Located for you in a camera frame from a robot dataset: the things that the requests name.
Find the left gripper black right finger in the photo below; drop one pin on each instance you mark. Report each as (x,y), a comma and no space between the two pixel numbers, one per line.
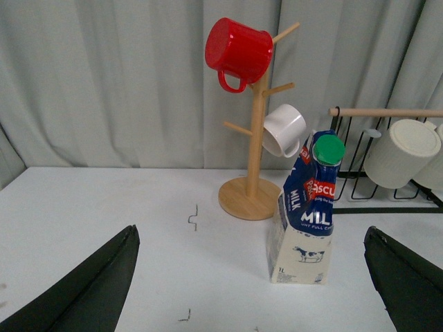
(410,286)

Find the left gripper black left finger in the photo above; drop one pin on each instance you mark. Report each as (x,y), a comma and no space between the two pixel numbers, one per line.
(89,298)

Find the blue white milk carton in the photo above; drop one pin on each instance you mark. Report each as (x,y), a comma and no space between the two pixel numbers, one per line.
(299,243)

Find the cream ribbed mug right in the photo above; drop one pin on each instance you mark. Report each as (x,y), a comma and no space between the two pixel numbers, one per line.
(427,146)

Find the cream ribbed mug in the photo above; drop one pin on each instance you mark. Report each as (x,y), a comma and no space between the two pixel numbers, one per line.
(427,146)
(390,163)

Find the cream ribbed mug left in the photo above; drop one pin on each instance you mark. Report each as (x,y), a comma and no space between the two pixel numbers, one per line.
(390,163)

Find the wooden mug tree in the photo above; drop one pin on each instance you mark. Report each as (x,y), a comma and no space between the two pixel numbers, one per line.
(251,197)

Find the white glossy mug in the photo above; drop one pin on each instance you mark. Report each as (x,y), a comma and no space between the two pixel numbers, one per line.
(283,128)

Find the grey curtain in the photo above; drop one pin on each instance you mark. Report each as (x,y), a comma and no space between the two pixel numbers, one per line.
(125,83)

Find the red mug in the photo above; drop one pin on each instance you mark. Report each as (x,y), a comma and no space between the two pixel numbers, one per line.
(240,54)

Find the black wire mug rack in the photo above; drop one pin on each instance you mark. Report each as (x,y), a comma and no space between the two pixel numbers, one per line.
(357,194)

